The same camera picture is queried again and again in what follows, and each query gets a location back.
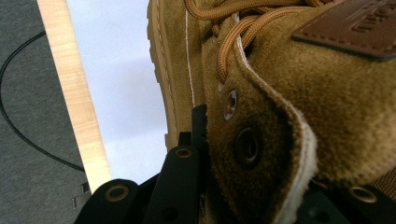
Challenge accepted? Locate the tan suede boot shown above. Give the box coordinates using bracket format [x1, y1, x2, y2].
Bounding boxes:
[147, 0, 396, 224]

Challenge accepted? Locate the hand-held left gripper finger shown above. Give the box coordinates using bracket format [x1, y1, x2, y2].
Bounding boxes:
[177, 104, 211, 155]

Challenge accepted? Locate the small metal bracket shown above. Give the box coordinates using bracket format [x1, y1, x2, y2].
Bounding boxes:
[71, 183, 92, 210]

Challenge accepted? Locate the black cable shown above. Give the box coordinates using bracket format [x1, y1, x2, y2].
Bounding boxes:
[0, 31, 86, 173]

